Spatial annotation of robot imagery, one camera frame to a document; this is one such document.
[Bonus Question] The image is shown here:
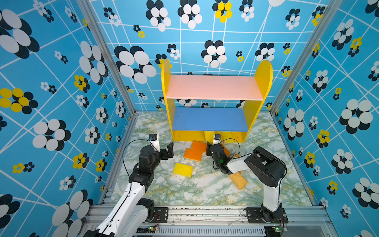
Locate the orange sponge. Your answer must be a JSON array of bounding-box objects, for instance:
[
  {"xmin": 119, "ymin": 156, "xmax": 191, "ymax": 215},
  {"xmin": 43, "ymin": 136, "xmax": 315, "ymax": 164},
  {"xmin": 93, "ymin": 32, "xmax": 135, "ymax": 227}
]
[
  {"xmin": 191, "ymin": 140, "xmax": 207, "ymax": 153},
  {"xmin": 184, "ymin": 149, "xmax": 203, "ymax": 162},
  {"xmin": 223, "ymin": 147, "xmax": 230, "ymax": 157}
]

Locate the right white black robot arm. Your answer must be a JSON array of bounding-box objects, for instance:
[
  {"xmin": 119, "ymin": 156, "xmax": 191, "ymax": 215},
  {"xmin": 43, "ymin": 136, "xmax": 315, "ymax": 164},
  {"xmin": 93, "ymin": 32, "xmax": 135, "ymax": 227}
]
[{"xmin": 207, "ymin": 143, "xmax": 288, "ymax": 224}]

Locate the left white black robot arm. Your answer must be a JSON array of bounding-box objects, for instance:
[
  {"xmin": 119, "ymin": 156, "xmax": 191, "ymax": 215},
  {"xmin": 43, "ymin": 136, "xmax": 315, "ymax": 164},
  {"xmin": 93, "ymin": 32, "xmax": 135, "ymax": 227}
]
[{"xmin": 84, "ymin": 142, "xmax": 174, "ymax": 237}]

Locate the yellow shelf with coloured boards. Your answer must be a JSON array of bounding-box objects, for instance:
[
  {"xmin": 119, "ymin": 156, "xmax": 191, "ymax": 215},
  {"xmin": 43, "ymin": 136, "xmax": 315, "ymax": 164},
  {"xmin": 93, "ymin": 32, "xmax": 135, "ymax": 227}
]
[{"xmin": 161, "ymin": 60, "xmax": 273, "ymax": 143}]

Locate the tan sponge front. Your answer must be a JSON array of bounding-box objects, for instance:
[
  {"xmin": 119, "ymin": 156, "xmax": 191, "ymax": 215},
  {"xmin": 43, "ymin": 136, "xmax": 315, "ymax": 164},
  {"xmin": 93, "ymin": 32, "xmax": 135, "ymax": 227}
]
[{"xmin": 229, "ymin": 172, "xmax": 248, "ymax": 190}]

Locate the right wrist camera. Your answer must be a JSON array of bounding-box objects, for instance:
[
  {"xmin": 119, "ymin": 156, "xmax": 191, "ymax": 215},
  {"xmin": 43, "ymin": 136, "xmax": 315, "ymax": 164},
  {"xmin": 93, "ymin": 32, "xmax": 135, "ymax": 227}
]
[{"xmin": 213, "ymin": 134, "xmax": 221, "ymax": 145}]

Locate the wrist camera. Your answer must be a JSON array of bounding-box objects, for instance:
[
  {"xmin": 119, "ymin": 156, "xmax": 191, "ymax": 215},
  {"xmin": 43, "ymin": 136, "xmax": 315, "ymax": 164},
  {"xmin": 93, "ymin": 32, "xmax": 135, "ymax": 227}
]
[
  {"xmin": 149, "ymin": 133, "xmax": 160, "ymax": 152},
  {"xmin": 213, "ymin": 134, "xmax": 221, "ymax": 145}
]

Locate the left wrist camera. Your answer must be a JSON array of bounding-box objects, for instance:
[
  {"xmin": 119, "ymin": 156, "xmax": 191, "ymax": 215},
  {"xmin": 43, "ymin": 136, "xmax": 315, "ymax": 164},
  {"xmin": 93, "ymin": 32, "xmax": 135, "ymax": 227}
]
[{"xmin": 149, "ymin": 133, "xmax": 160, "ymax": 152}]

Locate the left black cable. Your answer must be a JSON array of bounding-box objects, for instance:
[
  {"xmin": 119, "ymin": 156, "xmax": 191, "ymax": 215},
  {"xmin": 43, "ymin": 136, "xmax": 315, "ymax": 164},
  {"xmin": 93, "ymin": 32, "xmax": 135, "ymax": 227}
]
[{"xmin": 122, "ymin": 139, "xmax": 152, "ymax": 178}]

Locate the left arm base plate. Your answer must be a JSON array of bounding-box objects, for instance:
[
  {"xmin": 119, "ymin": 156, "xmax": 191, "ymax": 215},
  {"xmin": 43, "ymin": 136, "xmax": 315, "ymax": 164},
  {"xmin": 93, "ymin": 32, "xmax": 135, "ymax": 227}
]
[{"xmin": 145, "ymin": 207, "xmax": 169, "ymax": 224}]

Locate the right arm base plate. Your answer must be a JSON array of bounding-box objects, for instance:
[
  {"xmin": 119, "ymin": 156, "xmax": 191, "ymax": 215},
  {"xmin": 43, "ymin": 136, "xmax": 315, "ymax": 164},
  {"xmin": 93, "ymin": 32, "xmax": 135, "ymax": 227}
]
[{"xmin": 242, "ymin": 206, "xmax": 289, "ymax": 224}]

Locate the aluminium front rail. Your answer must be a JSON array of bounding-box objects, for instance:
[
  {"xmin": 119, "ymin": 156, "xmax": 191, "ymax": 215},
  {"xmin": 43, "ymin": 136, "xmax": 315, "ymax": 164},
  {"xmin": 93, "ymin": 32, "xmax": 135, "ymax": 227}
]
[{"xmin": 80, "ymin": 205, "xmax": 338, "ymax": 237}]

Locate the left aluminium corner post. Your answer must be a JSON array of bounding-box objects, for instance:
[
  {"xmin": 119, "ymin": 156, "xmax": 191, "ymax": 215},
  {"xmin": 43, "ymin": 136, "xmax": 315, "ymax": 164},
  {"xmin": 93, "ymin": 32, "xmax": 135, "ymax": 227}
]
[{"xmin": 78, "ymin": 0, "xmax": 136, "ymax": 117}]

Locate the aluminium corner post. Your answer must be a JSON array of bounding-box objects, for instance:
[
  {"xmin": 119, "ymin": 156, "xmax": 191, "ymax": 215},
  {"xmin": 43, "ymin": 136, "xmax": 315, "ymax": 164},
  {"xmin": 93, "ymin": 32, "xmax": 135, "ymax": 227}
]
[
  {"xmin": 78, "ymin": 0, "xmax": 136, "ymax": 117},
  {"xmin": 270, "ymin": 0, "xmax": 343, "ymax": 116}
]

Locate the right aluminium corner post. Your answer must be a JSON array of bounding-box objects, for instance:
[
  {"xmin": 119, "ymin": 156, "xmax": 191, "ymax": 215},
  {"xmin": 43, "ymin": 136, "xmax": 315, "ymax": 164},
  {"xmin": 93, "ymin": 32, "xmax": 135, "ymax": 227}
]
[{"xmin": 270, "ymin": 0, "xmax": 343, "ymax": 116}]

